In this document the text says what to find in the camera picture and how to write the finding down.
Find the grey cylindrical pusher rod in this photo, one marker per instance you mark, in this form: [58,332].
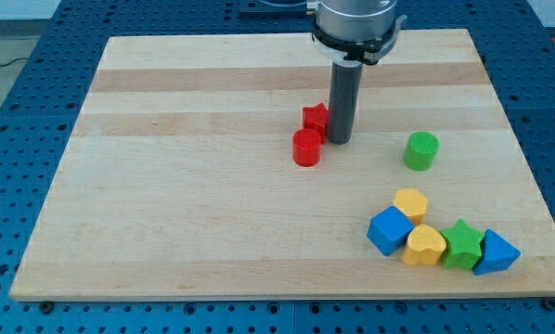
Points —
[343,93]

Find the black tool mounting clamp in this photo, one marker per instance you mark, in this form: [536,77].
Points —
[346,53]

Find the red star block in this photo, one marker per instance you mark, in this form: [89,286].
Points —
[316,117]

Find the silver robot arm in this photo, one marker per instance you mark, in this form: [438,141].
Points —
[352,34]

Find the green star block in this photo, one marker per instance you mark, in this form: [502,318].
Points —
[463,246]

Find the red cylinder block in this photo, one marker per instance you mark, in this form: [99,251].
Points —
[306,147]

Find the green cylinder block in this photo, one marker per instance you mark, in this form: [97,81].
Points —
[420,151]

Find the yellow hexagon block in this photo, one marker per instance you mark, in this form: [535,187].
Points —
[412,203]

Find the blue cube block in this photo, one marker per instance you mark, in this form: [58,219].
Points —
[388,230]

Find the yellow heart block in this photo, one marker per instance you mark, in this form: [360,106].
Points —
[424,245]

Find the light wooden board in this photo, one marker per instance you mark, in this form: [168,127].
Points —
[177,183]

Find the blue triangle block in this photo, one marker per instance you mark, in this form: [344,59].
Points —
[497,254]

